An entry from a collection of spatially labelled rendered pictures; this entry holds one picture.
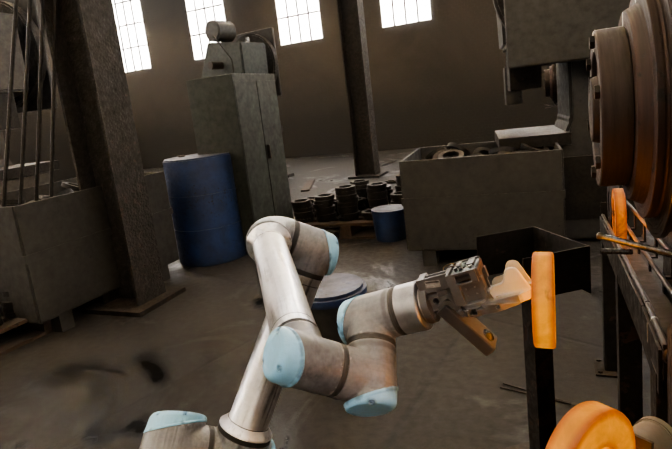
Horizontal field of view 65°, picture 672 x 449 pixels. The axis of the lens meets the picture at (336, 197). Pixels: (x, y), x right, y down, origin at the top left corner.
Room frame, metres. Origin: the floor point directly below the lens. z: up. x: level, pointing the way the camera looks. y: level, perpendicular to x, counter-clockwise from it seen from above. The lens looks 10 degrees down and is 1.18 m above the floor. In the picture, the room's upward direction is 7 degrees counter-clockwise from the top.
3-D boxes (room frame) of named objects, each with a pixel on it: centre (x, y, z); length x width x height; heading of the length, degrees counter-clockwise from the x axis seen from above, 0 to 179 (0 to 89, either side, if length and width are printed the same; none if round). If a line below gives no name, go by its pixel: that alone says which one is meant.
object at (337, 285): (2.12, 0.08, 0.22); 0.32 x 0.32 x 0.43
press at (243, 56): (8.93, 1.31, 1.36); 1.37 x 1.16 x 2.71; 57
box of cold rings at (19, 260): (3.66, 1.96, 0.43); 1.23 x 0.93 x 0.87; 155
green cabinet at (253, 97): (4.66, 0.76, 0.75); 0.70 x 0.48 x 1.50; 157
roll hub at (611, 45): (0.95, -0.51, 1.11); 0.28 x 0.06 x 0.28; 157
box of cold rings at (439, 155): (3.71, -1.06, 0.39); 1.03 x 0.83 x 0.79; 71
